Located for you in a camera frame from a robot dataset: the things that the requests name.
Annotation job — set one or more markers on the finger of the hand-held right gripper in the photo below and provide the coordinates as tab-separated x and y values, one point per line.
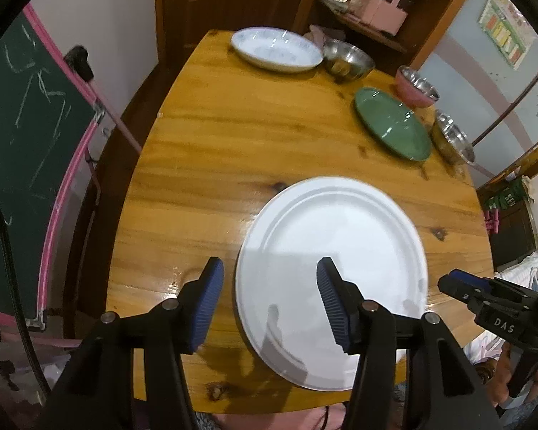
470	277
455	289

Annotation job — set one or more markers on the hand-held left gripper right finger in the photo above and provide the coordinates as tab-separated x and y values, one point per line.
331	304

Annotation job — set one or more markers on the small steel bowl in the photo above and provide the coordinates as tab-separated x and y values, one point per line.
453	136

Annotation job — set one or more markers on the pink plastic toy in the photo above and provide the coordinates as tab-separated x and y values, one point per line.
492	220

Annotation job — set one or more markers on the green chalkboard with pink frame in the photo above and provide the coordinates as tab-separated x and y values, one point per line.
27	143

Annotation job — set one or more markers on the wooden shelf cabinet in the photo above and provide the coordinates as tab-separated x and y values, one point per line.
385	41

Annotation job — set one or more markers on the pink box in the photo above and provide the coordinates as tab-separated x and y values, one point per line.
381	15

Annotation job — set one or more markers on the plain white plate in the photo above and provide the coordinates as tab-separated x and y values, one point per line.
331	224

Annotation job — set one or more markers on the black board clip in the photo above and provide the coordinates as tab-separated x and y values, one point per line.
80	60

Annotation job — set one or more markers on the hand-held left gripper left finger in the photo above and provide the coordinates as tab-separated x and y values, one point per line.
208	309

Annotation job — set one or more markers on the colourful wall poster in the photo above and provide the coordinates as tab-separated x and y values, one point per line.
504	27

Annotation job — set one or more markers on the white striped bedsheet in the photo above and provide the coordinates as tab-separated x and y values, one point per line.
518	268

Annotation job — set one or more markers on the pink bowl with steel lining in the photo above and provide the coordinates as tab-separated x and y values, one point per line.
408	89

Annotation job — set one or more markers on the large steel bowl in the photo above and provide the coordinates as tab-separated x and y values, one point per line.
347	56

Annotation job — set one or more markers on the white plate with patterned rim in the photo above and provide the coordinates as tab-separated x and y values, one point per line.
273	47

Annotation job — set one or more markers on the green plate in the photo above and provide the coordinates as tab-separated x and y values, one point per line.
390	121

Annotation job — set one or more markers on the dark wooden cabinet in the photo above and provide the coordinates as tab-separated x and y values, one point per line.
511	237

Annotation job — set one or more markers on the green packet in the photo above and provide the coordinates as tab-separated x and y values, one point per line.
511	195

